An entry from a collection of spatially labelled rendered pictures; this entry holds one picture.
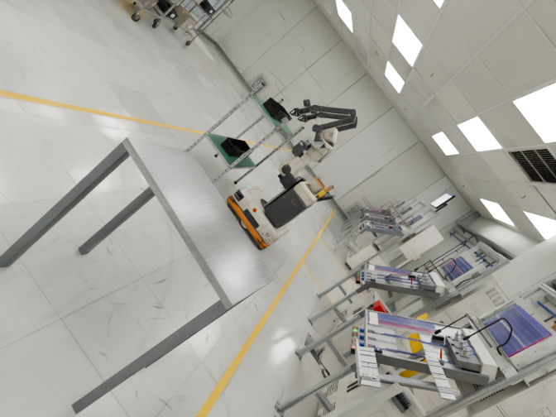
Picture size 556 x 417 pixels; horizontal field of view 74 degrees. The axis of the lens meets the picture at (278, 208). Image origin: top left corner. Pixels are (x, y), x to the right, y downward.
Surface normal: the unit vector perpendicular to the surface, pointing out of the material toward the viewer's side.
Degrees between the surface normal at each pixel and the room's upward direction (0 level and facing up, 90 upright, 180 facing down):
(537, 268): 90
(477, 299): 90
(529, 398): 90
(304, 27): 90
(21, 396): 0
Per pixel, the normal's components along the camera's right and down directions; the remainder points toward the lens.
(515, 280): -0.22, 0.11
